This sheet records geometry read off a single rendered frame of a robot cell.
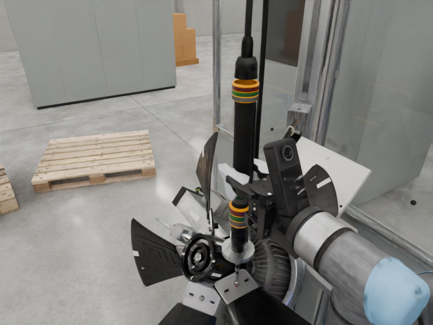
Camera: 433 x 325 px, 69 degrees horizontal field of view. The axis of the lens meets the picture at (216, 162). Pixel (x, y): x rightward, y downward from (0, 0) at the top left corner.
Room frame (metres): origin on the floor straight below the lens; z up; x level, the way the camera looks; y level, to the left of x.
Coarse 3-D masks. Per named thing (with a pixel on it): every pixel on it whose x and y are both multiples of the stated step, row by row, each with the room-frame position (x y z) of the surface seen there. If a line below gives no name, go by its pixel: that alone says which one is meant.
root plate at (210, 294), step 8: (192, 288) 0.53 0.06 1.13; (200, 288) 0.53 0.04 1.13; (208, 288) 0.53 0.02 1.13; (184, 296) 0.52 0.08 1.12; (192, 296) 0.52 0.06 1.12; (208, 296) 0.52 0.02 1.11; (216, 296) 0.52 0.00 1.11; (184, 304) 0.51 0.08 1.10; (192, 304) 0.51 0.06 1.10; (200, 304) 0.51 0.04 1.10; (208, 304) 0.51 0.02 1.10; (216, 304) 0.51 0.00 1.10; (208, 312) 0.50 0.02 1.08
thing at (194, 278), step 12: (192, 240) 0.59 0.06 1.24; (204, 240) 0.58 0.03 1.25; (216, 240) 0.57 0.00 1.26; (192, 252) 0.57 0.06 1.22; (204, 252) 0.55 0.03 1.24; (216, 252) 0.53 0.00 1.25; (192, 264) 0.54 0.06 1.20; (204, 264) 0.52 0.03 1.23; (216, 264) 0.51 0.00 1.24; (228, 264) 0.53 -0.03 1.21; (240, 264) 0.57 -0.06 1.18; (192, 276) 0.52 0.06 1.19; (204, 276) 0.50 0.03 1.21
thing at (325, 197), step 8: (312, 168) 0.68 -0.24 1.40; (320, 168) 0.64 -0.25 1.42; (304, 176) 0.67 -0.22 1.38; (312, 176) 0.63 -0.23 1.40; (320, 176) 0.61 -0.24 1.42; (328, 176) 0.59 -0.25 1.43; (312, 184) 0.60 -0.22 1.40; (328, 184) 0.56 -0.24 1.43; (312, 192) 0.56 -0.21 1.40; (320, 192) 0.55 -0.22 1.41; (328, 192) 0.53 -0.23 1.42; (312, 200) 0.53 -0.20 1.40; (320, 200) 0.52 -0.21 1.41; (328, 200) 0.51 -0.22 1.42; (336, 200) 0.50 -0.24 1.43; (320, 208) 0.50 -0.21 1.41; (328, 208) 0.49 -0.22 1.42; (336, 208) 0.48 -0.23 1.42
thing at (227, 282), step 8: (240, 272) 0.53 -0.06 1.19; (224, 280) 0.51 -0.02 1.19; (232, 280) 0.51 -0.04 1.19; (240, 280) 0.51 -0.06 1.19; (248, 280) 0.51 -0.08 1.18; (216, 288) 0.49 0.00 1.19; (224, 288) 0.49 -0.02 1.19; (232, 288) 0.49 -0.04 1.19; (240, 288) 0.49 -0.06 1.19; (248, 288) 0.49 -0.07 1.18; (224, 296) 0.47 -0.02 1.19; (232, 296) 0.47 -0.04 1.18; (240, 296) 0.47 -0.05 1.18
